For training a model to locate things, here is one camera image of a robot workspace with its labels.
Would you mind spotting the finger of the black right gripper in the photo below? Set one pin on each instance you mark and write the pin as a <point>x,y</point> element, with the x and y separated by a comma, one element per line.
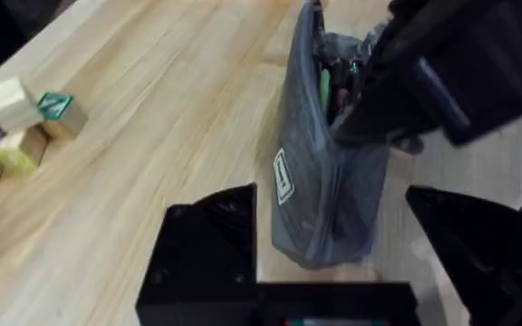
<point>492,68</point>
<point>385,108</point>

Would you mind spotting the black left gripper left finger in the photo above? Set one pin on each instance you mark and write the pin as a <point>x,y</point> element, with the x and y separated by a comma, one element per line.
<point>202,253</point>

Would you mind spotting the grey soft zip bag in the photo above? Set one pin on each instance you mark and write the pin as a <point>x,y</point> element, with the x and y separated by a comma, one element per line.
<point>324,190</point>

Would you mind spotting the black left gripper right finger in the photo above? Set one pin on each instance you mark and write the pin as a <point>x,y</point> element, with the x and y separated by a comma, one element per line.
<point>478,244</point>

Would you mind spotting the heap of wooden toy blocks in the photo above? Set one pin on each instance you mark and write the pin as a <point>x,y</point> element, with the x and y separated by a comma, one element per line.
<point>14,131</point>

